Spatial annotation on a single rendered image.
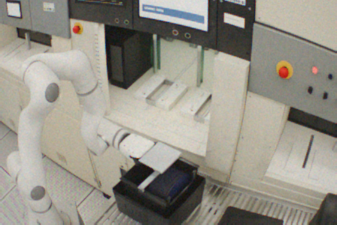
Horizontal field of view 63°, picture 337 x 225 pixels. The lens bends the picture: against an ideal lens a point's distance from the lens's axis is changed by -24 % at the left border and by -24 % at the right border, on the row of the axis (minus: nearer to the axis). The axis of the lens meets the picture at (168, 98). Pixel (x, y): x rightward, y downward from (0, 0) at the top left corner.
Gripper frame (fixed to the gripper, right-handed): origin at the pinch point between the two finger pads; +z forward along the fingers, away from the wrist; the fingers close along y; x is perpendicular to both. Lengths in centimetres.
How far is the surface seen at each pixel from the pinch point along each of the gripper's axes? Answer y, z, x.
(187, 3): -28, -8, 48
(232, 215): -5.8, 32.1, -22.9
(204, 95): -64, -19, -19
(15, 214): 48, -112, -110
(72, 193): -8, -92, -109
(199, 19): -28, -3, 42
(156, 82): -59, -46, -19
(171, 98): -52, -31, -19
